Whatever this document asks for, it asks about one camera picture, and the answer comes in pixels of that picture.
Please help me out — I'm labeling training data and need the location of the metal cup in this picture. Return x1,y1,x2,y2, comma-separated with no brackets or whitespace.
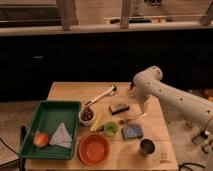
139,139,155,156

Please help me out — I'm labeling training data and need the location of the white cup with dark contents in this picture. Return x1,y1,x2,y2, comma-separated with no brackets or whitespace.
79,107,95,126

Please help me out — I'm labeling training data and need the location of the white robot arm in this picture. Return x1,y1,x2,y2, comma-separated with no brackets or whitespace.
132,66,213,136

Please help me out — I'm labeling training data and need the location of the wooden table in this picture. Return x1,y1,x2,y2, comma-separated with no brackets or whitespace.
25,82,178,171

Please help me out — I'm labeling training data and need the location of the blue sponge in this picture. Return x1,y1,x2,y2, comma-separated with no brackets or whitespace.
122,125,143,140

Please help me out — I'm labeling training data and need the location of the green plastic cup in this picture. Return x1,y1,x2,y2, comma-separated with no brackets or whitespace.
104,122,118,136

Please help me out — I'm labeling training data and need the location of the dark brown bowl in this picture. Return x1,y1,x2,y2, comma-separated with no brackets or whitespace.
129,82,135,94

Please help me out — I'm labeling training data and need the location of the red orange bowl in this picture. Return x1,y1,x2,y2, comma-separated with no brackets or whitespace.
78,134,110,166

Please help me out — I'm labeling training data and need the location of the grey folded cloth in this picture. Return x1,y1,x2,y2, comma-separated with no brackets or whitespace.
49,123,72,149

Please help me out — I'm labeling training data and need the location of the yellow banana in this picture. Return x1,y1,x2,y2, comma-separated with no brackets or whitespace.
90,114,102,132

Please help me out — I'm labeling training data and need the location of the metal fork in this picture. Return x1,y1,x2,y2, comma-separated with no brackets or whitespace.
118,113,146,125

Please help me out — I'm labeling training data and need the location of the black whiteboard eraser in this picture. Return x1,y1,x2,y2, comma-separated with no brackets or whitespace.
109,103,129,115

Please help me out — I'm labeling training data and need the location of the red apple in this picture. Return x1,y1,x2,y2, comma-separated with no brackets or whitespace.
33,132,49,148

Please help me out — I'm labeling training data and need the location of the green plastic tray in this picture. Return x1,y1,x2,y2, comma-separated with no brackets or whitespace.
19,101,81,160

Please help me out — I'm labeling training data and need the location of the white handled brush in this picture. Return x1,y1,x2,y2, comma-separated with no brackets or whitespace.
85,85,117,106

